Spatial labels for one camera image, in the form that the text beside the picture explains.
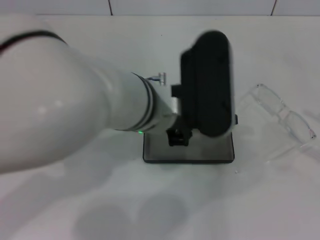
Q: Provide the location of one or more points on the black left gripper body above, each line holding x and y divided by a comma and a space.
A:
178, 137

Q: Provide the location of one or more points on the black glasses case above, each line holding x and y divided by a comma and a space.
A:
212, 150

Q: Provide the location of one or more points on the clear white glasses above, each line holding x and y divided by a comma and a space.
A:
270, 100

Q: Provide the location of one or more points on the silver metal connector stub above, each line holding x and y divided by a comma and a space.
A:
163, 78

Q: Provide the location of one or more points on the silver camera mount bracket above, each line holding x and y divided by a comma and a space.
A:
175, 105

